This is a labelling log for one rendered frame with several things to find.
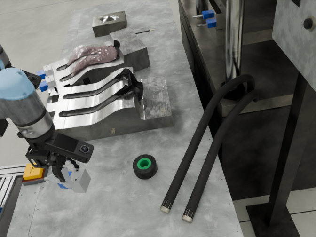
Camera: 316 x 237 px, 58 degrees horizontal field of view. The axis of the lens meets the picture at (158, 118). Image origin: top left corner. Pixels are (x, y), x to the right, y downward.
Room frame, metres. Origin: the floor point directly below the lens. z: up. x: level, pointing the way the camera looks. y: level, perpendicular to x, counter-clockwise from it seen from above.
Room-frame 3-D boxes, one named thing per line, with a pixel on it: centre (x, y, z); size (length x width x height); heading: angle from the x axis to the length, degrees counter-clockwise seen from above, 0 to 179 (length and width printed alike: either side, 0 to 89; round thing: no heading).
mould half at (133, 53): (1.27, 0.26, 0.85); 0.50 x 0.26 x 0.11; 104
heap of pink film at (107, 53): (1.26, 0.26, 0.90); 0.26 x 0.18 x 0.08; 104
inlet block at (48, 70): (1.25, 0.53, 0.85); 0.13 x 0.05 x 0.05; 104
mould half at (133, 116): (0.91, 0.19, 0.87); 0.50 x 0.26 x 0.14; 87
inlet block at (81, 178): (0.52, 0.30, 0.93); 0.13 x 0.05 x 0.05; 73
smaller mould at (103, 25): (1.71, 0.17, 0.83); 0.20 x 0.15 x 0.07; 87
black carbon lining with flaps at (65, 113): (0.92, 0.20, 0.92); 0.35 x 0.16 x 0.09; 87
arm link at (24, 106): (0.51, 0.29, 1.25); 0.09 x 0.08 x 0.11; 94
